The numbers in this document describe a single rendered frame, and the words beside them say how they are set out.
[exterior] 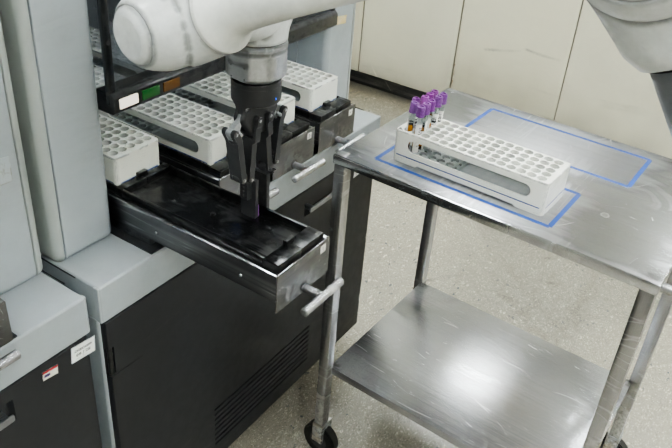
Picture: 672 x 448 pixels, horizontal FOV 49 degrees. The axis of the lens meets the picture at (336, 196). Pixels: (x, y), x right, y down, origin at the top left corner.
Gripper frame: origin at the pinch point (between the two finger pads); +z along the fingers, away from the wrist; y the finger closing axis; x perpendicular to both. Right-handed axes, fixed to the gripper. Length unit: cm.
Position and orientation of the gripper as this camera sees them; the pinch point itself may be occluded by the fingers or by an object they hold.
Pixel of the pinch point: (255, 193)
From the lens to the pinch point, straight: 118.7
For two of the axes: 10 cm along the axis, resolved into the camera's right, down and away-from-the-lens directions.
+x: 8.3, 3.4, -4.5
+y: -5.6, 4.0, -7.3
